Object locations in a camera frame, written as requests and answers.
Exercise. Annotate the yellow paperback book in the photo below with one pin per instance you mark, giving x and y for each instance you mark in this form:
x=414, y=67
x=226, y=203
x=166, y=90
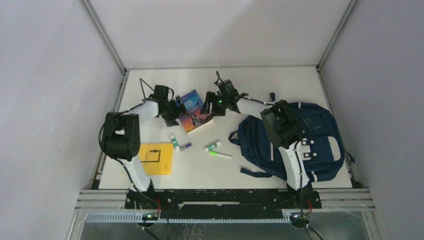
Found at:
x=156, y=158

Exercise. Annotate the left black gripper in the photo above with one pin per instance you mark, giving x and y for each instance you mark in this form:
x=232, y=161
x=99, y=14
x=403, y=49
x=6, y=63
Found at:
x=171, y=121

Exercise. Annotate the green white glue stick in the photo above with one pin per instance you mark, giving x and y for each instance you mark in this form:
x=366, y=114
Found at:
x=175, y=144

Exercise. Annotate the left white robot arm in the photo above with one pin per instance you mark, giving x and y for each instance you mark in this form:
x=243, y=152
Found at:
x=119, y=136

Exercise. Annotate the white slotted cable duct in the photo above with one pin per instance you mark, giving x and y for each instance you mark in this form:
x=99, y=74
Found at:
x=132, y=217

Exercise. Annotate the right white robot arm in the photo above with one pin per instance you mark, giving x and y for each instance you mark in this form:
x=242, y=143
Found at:
x=282, y=126

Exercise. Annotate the green capped marker pen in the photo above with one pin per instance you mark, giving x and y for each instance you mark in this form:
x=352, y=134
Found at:
x=222, y=155

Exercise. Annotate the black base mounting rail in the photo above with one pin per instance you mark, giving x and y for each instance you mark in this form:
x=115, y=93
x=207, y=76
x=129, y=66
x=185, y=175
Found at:
x=220, y=203

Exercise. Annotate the Jane Eyre paperback book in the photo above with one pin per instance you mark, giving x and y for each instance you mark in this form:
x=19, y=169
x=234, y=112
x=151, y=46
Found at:
x=193, y=120

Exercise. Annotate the purple capped small tube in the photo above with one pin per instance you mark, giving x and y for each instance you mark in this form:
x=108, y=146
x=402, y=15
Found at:
x=188, y=145

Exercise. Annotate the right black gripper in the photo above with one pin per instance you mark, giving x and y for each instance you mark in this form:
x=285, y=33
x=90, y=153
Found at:
x=210, y=97

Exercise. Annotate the navy blue backpack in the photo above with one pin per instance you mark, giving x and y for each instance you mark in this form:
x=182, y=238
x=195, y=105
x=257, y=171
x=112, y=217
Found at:
x=323, y=153

